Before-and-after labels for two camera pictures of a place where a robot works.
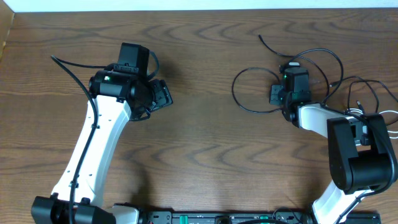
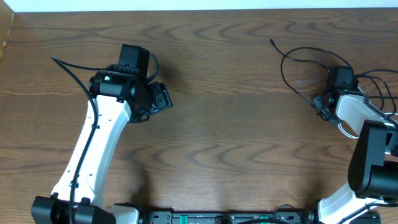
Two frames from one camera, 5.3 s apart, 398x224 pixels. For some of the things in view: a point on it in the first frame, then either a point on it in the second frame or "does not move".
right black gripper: [273, 98] to [318, 101]
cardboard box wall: [7, 17] does not move
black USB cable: [241, 107] to [283, 55]
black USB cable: [335, 83] to [373, 79]
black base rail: [252, 217] does not move
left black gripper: [163, 95] does not move
